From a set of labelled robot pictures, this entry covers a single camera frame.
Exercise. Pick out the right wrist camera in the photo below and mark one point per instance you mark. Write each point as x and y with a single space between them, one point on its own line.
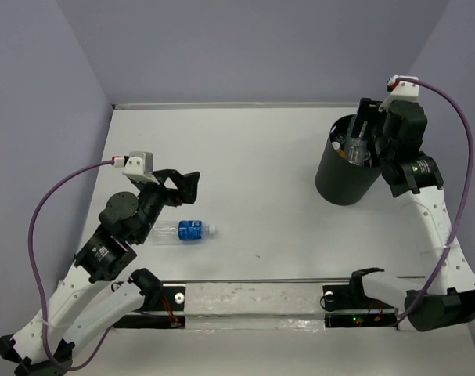
400 88

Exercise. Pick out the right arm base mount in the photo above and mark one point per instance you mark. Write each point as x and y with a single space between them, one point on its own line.
346 306

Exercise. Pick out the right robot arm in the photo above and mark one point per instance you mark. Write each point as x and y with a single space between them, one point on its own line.
447 297

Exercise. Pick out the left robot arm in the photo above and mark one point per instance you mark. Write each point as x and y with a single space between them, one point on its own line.
49 342

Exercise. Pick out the orange juice bottle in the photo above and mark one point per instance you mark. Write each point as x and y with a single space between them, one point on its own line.
338 148

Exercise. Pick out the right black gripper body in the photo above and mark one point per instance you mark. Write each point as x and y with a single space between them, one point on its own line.
381 145

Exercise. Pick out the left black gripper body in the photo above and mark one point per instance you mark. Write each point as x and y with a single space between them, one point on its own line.
155 197

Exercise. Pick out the blue label water bottle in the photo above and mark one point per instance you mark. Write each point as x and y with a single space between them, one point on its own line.
181 232

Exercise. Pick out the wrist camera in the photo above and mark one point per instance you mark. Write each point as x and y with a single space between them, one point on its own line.
400 88
139 167

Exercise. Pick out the clear unlabeled bottle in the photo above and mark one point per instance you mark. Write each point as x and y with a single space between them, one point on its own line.
356 128

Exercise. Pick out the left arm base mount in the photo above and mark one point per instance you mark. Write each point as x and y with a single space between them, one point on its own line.
162 304

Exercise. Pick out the black cylindrical bin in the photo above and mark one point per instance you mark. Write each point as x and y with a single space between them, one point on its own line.
337 180

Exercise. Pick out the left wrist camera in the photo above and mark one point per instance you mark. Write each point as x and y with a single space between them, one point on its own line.
139 167

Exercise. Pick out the red cap bottle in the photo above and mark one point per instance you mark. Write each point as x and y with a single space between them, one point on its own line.
356 151

